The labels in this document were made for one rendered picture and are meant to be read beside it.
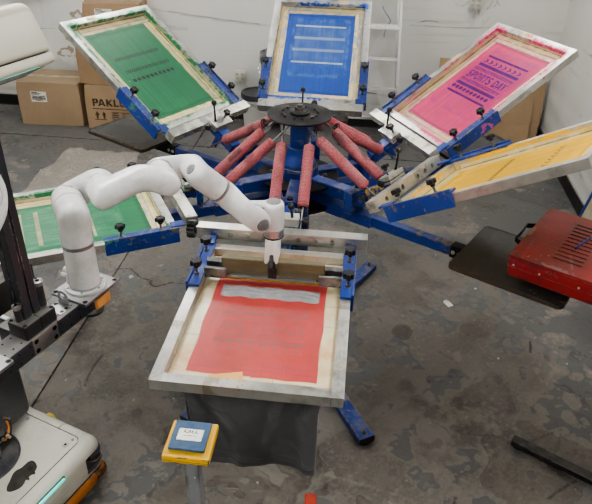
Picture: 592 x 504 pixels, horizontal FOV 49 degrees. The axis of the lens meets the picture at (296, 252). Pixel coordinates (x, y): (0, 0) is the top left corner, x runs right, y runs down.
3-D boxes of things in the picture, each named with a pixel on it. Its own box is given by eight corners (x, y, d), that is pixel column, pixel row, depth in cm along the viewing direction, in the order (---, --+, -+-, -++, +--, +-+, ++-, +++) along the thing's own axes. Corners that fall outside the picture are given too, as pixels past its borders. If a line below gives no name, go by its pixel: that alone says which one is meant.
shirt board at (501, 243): (588, 276, 265) (593, 260, 261) (557, 325, 237) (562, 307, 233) (320, 184, 331) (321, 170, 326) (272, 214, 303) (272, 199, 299)
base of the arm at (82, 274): (49, 287, 204) (40, 246, 196) (77, 268, 214) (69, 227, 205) (87, 301, 198) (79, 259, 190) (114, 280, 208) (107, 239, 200)
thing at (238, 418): (316, 478, 219) (322, 386, 196) (187, 464, 223) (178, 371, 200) (317, 471, 222) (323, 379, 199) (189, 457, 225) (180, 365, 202)
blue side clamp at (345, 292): (352, 311, 230) (354, 295, 226) (338, 310, 230) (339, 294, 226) (355, 265, 255) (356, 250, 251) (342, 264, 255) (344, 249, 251)
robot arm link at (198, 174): (149, 190, 194) (136, 170, 205) (199, 222, 208) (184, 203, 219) (182, 148, 193) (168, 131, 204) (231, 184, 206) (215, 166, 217)
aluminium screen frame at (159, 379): (343, 408, 188) (344, 399, 186) (148, 389, 193) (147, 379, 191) (353, 262, 255) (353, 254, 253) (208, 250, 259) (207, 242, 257)
